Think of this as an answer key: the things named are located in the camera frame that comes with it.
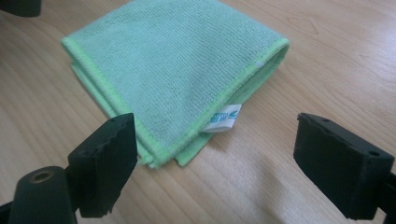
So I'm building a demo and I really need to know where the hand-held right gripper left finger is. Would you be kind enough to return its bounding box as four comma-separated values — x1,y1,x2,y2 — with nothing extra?
67,112,139,219

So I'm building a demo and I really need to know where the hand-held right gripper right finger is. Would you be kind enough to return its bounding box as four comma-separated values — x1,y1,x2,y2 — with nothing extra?
293,112,395,220

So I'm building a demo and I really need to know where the green microfibre cloth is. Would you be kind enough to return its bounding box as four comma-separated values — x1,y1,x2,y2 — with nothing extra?
60,0,290,170

